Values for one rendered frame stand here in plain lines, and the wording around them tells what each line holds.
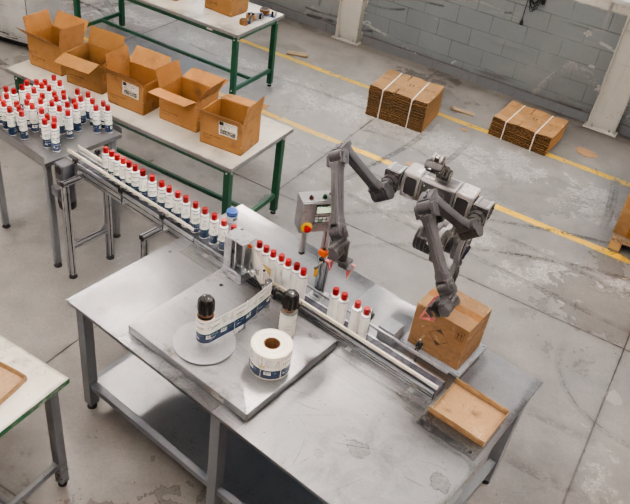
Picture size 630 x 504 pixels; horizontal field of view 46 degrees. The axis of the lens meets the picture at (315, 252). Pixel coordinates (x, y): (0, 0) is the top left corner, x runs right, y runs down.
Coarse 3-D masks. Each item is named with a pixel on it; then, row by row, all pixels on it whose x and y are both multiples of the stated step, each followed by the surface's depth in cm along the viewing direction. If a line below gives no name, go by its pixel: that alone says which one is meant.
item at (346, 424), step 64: (192, 256) 426; (128, 320) 379; (192, 384) 351; (320, 384) 361; (384, 384) 366; (448, 384) 372; (512, 384) 377; (256, 448) 328; (320, 448) 331; (384, 448) 336; (448, 448) 340
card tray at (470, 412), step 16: (464, 384) 369; (448, 400) 363; (464, 400) 364; (480, 400) 365; (448, 416) 355; (464, 416) 356; (480, 416) 357; (496, 416) 358; (464, 432) 346; (480, 432) 349
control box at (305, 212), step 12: (300, 192) 374; (312, 192) 375; (324, 192) 377; (300, 204) 371; (312, 204) 369; (324, 204) 371; (300, 216) 373; (312, 216) 374; (300, 228) 377; (312, 228) 378; (324, 228) 381
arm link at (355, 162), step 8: (344, 144) 366; (336, 152) 362; (352, 152) 371; (336, 160) 364; (352, 160) 372; (360, 160) 376; (352, 168) 377; (360, 168) 375; (368, 168) 380; (360, 176) 380; (368, 176) 379; (368, 184) 383; (376, 184) 383; (384, 184) 384; (384, 192) 385; (392, 192) 389; (376, 200) 390
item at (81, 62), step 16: (96, 32) 583; (112, 32) 578; (80, 48) 583; (96, 48) 588; (112, 48) 582; (64, 64) 559; (80, 64) 559; (96, 64) 559; (80, 80) 577; (96, 80) 569
